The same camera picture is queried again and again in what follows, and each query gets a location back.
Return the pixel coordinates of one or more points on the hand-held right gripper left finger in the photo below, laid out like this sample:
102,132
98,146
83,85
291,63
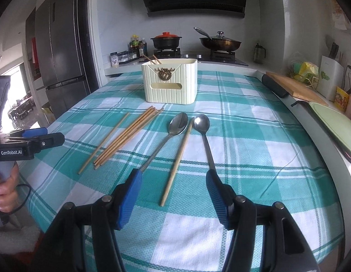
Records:
130,198

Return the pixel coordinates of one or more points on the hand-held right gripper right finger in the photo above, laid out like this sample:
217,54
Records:
218,198

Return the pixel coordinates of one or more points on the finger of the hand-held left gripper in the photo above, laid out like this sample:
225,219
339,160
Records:
49,141
35,132

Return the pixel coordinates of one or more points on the wooden chopstick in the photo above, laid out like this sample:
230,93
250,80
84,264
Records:
127,137
149,59
122,135
156,59
103,143
177,161
132,136

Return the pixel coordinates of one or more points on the steel spoon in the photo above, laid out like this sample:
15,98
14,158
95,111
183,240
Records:
202,123
178,124

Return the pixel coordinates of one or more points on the cream ribbed utensil holder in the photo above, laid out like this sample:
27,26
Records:
186,85

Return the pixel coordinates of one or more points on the person's left hand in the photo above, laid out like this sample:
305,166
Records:
5,194

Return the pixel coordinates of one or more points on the yellow bag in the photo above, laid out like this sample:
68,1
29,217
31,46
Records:
48,115

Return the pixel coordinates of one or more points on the teal checked tablecloth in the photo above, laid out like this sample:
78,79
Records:
249,147

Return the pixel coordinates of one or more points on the loose dark thread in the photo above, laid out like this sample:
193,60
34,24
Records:
280,172

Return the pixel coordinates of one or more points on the red hanging paper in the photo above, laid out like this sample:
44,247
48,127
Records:
35,59

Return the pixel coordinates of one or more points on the white fleece cloth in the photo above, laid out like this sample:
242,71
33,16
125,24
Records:
16,238

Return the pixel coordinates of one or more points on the dark grey refrigerator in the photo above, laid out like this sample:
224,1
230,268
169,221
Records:
62,48

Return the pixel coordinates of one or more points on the spice jar white label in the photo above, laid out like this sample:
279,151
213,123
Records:
114,60

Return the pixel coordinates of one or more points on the clear spice jar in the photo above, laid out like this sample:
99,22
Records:
122,57

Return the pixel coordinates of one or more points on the dark sauce bottle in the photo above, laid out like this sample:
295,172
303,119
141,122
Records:
132,50
143,46

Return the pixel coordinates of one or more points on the black oblong case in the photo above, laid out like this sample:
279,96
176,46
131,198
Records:
274,86

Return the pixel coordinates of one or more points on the sauce bottle yellow label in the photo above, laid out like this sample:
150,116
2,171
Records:
134,41

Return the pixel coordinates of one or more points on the wooden cutting board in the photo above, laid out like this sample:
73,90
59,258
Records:
300,90

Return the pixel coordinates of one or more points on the pale green cutting board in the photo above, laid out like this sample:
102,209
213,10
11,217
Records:
331,121

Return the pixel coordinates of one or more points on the black gas cooktop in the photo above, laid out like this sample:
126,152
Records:
192,55

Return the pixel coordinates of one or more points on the dark metal wok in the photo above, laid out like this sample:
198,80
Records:
220,44

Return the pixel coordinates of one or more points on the black clay pot red lid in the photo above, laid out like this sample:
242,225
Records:
165,41

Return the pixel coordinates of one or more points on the yellow green plastic bags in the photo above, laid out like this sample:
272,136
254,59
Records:
306,69

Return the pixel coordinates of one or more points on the yellow snack packet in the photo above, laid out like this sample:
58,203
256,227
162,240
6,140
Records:
341,99

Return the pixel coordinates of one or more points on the glass wok lid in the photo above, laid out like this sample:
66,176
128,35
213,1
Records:
220,36

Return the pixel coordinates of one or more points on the white knife block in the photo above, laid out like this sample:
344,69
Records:
328,79

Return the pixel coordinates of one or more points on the glass kettle black frame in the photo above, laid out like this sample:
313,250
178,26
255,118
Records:
259,53

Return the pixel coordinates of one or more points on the paper notes on wall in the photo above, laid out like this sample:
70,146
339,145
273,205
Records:
339,17

